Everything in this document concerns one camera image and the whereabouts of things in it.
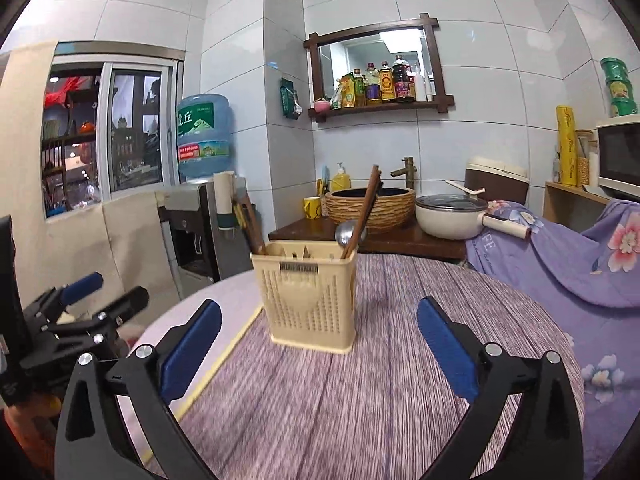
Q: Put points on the yellow label sauce bottle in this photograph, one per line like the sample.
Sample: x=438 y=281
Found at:
x=386 y=85

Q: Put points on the yellow mug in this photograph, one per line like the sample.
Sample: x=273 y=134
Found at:
x=312 y=208

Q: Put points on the paper cup dispenser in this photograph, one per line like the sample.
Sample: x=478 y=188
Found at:
x=225 y=200

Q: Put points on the white plastic spoon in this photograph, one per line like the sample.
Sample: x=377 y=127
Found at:
x=465 y=188

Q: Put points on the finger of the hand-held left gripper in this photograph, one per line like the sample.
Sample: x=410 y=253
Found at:
x=82 y=282
x=115 y=310

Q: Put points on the pink small cup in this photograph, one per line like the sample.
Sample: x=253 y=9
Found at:
x=321 y=105

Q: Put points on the yellow green oil bottle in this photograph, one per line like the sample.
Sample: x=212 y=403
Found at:
x=354 y=91

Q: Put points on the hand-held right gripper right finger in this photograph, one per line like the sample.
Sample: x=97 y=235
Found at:
x=445 y=350

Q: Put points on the bamboo style faucet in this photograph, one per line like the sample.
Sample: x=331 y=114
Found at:
x=404 y=172

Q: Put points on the person's left forearm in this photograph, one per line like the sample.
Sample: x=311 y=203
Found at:
x=30 y=420

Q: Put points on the grey water dispenser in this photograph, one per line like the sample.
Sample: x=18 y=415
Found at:
x=190 y=240

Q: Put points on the yellow soap bottle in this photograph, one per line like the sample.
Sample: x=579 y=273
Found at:
x=341 y=180

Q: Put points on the light wooden shelf box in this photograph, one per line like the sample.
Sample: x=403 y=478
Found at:
x=570 y=205

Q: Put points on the yellow wrap roll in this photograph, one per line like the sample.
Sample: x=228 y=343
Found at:
x=566 y=145

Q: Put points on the cream plastic utensil holder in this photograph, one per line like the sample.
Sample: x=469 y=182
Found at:
x=310 y=305

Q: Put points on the purple label sauce bottle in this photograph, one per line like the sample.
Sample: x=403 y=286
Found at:
x=373 y=87

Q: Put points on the brown white rice cooker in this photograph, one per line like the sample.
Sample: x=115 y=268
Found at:
x=495 y=180

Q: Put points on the green hanging packet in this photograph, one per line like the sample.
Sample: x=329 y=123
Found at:
x=290 y=100

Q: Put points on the white microwave oven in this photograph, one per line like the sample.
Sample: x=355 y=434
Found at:
x=620 y=155

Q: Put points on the glass storage jar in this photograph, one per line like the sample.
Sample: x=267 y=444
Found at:
x=586 y=160

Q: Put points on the white plastic bottle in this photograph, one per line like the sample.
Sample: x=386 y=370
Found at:
x=423 y=87

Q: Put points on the dark wooden counter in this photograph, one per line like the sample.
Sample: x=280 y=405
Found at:
x=400 y=246

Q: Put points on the sliding window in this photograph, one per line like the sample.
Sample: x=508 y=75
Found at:
x=135 y=130

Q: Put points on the blue water jug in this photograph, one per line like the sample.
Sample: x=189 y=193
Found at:
x=205 y=135

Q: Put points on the purple striped table mat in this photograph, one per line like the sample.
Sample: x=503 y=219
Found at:
x=325 y=410

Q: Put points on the purple floral cloth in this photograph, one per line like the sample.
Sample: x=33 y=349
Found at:
x=575 y=270

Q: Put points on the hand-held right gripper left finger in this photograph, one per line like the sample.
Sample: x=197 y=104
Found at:
x=192 y=350

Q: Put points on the shiny metal spoon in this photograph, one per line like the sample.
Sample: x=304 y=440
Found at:
x=350 y=234

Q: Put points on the dark wooden framed shelf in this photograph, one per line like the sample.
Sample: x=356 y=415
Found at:
x=380 y=110

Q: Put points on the dark soy sauce bottle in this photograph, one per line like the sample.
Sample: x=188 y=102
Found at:
x=404 y=82

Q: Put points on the black chopstick with yellow band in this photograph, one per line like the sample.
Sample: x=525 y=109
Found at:
x=242 y=217

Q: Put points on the woven basin sink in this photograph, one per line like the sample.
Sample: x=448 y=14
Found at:
x=385 y=210

